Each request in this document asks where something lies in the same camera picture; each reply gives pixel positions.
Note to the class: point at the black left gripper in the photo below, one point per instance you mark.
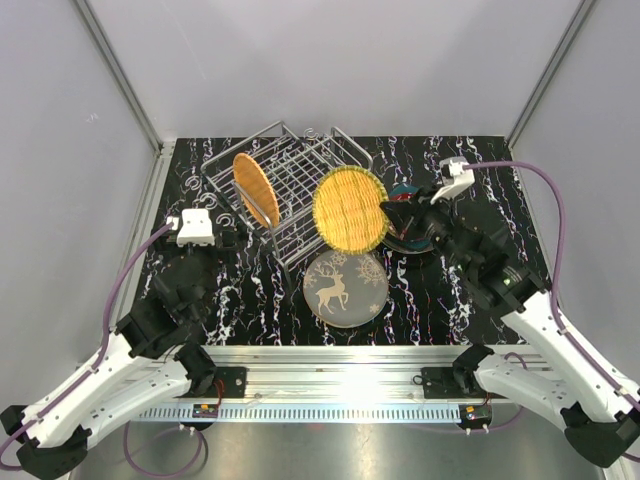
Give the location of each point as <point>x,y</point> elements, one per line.
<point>220,255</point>

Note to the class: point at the teal square plate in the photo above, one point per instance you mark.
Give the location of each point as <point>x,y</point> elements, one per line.
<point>412,247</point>

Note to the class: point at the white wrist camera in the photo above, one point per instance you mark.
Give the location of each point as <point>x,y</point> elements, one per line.
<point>456,179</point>
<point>193,226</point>

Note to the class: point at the silver wire dish rack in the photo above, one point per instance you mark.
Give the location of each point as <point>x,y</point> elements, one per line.
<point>294,165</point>

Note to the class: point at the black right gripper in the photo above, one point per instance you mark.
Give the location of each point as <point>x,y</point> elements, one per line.
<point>406,216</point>

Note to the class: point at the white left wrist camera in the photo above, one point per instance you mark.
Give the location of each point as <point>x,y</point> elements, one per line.
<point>193,226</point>

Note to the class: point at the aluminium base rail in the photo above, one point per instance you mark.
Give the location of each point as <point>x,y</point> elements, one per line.
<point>401,384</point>

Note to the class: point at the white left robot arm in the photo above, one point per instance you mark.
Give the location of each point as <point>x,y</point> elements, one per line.
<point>154,351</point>

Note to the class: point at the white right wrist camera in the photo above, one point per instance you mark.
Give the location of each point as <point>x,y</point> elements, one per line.
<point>456,179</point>

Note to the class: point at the orange woven plate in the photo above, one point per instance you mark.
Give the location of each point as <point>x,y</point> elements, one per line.
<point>257,192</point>

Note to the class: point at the red floral plate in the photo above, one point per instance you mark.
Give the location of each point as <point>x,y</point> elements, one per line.
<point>402,192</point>

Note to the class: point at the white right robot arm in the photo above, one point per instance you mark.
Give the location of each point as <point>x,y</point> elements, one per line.
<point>592,402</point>

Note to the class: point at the grey reindeer plate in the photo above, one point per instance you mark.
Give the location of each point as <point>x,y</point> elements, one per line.
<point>345,291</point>

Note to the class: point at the yellow green woven plate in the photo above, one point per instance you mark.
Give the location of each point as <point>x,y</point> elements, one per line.
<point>346,210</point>

